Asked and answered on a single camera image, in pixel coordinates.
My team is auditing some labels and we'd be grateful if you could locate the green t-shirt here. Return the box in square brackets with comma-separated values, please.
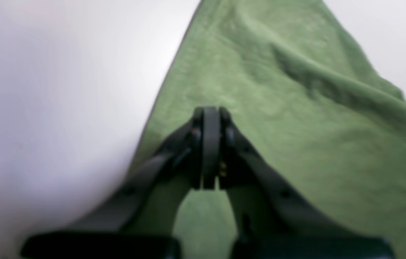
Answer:
[131, 0, 406, 259]

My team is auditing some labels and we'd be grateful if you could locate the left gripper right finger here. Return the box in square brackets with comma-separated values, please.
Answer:
[219, 108, 394, 259]

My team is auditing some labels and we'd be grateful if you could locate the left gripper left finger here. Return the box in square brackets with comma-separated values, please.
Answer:
[21, 107, 221, 259]

